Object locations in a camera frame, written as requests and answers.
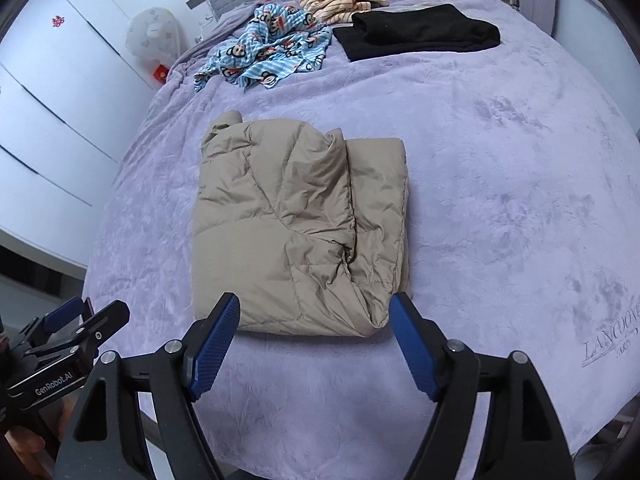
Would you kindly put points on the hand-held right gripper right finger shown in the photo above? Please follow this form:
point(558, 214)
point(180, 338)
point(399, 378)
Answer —
point(415, 345)

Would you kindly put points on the beige puffer jacket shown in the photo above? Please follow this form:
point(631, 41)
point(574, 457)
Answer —
point(280, 210)

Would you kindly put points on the white covered fan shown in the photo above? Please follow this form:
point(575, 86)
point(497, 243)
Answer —
point(152, 35)

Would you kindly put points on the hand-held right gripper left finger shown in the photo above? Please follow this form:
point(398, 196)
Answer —
point(215, 345)

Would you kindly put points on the person's left hand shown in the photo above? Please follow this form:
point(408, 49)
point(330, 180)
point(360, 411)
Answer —
point(22, 452)

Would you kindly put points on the purple plush blanket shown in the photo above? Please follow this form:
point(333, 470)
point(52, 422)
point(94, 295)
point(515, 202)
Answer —
point(500, 160)

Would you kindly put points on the red packet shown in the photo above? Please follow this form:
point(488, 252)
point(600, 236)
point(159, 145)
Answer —
point(160, 74)

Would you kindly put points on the blue cartoon printed cloth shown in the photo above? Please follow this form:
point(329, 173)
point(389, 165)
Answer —
point(270, 50)

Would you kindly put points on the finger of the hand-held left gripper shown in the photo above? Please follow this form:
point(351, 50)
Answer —
point(62, 316)
point(105, 325)

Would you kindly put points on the black folded garment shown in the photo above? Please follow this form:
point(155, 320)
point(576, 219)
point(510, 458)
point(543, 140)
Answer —
point(415, 35)

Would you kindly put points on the white wardrobe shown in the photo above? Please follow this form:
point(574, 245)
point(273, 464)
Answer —
point(50, 110)

